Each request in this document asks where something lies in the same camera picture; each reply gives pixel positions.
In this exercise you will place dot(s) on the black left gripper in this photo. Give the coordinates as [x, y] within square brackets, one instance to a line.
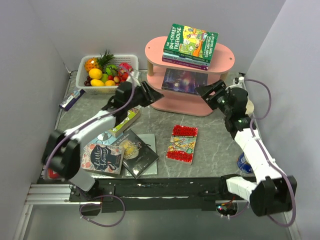
[150, 96]

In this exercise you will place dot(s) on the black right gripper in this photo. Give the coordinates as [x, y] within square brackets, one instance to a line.
[209, 99]

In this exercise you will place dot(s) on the dark purple book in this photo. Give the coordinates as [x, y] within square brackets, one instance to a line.
[183, 81]

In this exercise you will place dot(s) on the purple 117-storey treehouse book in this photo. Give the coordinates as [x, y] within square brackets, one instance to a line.
[185, 64]

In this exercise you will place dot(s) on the light blue 143-storey treehouse book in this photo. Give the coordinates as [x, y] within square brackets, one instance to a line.
[183, 59]

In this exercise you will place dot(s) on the green 104-storey treehouse book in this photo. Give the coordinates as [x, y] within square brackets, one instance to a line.
[192, 43]

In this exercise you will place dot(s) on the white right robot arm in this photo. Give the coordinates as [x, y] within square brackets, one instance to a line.
[273, 191]

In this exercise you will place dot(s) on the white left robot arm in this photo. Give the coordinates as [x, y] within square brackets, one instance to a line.
[62, 153]

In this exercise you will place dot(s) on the pink three-tier shelf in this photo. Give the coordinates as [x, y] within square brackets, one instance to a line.
[222, 61]

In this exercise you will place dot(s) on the lime green comic book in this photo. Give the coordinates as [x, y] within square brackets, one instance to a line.
[132, 115]

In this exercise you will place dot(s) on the pink dragon fruit toy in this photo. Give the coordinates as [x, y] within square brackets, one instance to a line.
[125, 67]

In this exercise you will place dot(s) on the grey thin booklet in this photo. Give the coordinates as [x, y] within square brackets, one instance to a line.
[149, 139]

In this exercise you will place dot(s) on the beige paper roll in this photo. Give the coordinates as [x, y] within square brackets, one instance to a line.
[249, 108]

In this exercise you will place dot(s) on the red book under green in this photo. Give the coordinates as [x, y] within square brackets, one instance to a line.
[182, 144]

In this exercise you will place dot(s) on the yellow mango toy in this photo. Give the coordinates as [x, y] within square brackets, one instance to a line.
[97, 83]

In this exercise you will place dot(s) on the orange toy fruit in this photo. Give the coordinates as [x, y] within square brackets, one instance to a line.
[95, 73]

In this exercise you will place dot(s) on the light blue cat book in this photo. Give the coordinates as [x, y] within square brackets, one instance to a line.
[104, 138]

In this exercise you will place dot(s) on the black Moon and Sixpence book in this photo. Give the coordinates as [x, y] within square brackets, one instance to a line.
[139, 158]

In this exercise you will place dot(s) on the toy pineapple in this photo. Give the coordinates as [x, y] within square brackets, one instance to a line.
[98, 62]

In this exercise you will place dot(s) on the blue wrapped tissue roll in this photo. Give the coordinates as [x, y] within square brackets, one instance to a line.
[243, 164]

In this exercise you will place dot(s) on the floral Little Women book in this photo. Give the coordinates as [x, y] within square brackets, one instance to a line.
[102, 159]

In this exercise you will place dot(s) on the purple white toothpaste box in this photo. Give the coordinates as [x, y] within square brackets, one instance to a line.
[71, 99]

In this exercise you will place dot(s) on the red box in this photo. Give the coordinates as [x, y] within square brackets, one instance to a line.
[51, 174]

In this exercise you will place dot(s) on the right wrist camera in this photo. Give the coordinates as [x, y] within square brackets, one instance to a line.
[238, 82]

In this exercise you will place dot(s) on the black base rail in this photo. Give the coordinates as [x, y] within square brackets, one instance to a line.
[117, 194]

